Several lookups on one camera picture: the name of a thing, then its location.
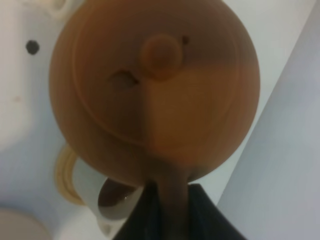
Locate beige round teapot saucer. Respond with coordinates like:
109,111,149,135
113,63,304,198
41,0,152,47
0,208,52,240

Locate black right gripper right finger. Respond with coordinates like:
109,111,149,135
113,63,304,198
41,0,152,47
187,183,246,240

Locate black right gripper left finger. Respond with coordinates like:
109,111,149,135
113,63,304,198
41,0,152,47
114,181,173,240

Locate white teacup with tea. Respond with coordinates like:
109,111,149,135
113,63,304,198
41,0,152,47
72,158,144,240

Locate orange coaster under back cup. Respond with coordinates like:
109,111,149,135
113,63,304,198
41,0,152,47
53,144,85,206

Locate brown clay teapot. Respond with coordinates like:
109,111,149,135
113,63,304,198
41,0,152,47
49,0,260,240

